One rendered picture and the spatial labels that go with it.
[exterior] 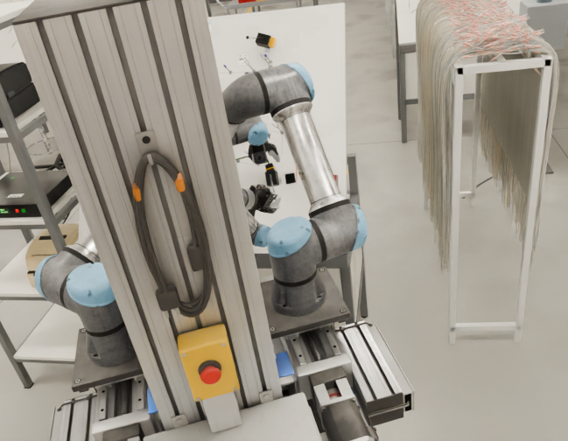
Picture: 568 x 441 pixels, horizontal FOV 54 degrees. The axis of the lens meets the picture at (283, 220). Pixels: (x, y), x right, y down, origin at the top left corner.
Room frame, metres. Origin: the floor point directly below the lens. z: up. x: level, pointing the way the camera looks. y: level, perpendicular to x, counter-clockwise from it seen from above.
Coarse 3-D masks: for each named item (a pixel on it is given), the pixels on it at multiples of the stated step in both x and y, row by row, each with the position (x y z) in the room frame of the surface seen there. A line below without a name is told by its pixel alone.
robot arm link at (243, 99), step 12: (240, 84) 1.43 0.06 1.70; (252, 84) 1.42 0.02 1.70; (228, 96) 1.44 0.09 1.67; (240, 96) 1.41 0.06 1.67; (252, 96) 1.40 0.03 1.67; (228, 108) 1.43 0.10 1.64; (240, 108) 1.41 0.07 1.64; (252, 108) 1.41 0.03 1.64; (264, 108) 1.41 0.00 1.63; (228, 120) 1.46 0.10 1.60; (240, 120) 1.44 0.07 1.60
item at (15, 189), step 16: (16, 176) 2.46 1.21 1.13; (48, 176) 2.40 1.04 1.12; (64, 176) 2.37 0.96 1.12; (0, 192) 2.30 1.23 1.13; (16, 192) 2.27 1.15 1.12; (48, 192) 2.22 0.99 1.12; (64, 192) 2.31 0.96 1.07; (0, 208) 2.17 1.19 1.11; (16, 208) 2.15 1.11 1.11; (32, 208) 2.12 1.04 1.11
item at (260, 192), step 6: (252, 186) 1.79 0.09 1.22; (258, 186) 1.85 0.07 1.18; (264, 186) 1.86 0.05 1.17; (258, 192) 1.77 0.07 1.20; (264, 192) 1.80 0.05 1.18; (270, 192) 1.83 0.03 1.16; (258, 198) 1.79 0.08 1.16; (264, 198) 1.80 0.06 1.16; (270, 198) 1.82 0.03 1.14; (276, 198) 1.82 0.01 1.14; (258, 204) 1.79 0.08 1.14; (264, 204) 1.79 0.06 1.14; (258, 210) 1.79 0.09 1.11
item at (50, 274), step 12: (84, 240) 1.27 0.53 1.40; (60, 252) 1.25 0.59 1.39; (72, 252) 1.23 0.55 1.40; (84, 252) 1.23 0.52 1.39; (96, 252) 1.25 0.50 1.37; (48, 264) 1.22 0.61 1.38; (60, 264) 1.20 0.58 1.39; (72, 264) 1.20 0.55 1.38; (36, 276) 1.20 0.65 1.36; (48, 276) 1.18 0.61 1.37; (60, 276) 1.16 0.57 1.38; (36, 288) 1.19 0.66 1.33; (48, 288) 1.16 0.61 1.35; (48, 300) 1.17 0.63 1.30
